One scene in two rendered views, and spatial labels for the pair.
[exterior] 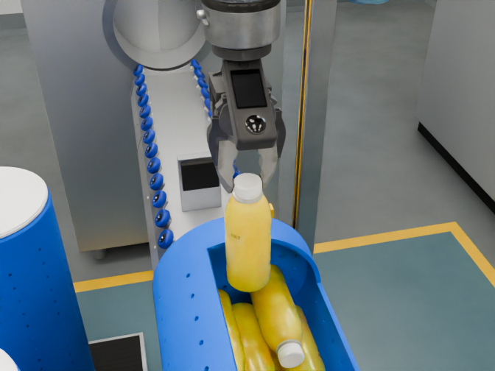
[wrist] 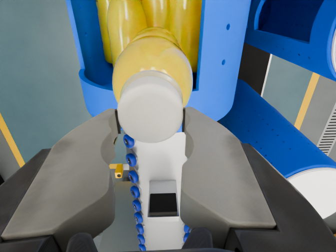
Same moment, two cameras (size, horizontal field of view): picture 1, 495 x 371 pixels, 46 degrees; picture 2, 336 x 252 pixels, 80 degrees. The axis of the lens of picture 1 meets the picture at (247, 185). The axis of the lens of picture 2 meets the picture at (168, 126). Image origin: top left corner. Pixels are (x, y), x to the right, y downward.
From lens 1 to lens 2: 0.68 m
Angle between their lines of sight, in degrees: 25
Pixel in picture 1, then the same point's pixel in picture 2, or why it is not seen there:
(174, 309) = (242, 29)
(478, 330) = (24, 111)
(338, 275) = not seen: hidden behind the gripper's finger
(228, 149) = (220, 187)
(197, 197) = (165, 188)
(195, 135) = (156, 235)
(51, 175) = not seen: hidden behind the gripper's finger
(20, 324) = (272, 124)
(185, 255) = (218, 92)
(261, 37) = not seen: outside the picture
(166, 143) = (175, 231)
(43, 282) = (263, 145)
